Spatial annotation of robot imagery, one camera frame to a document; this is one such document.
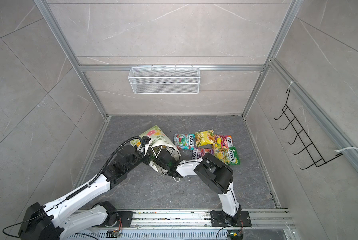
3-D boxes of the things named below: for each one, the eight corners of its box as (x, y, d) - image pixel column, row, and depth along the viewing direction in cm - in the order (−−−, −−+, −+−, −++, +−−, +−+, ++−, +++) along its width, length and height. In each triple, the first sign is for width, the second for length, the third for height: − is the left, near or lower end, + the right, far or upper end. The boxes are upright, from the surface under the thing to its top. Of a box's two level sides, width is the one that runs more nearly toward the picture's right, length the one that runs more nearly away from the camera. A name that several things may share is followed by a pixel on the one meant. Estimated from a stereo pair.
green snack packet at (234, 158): (229, 165, 95) (231, 162, 91) (226, 149, 102) (227, 146, 99) (238, 165, 95) (240, 162, 91) (234, 149, 102) (236, 146, 99)
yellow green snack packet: (195, 146, 103) (195, 143, 100) (194, 133, 111) (194, 129, 107) (215, 146, 103) (216, 143, 100) (212, 133, 111) (213, 129, 107)
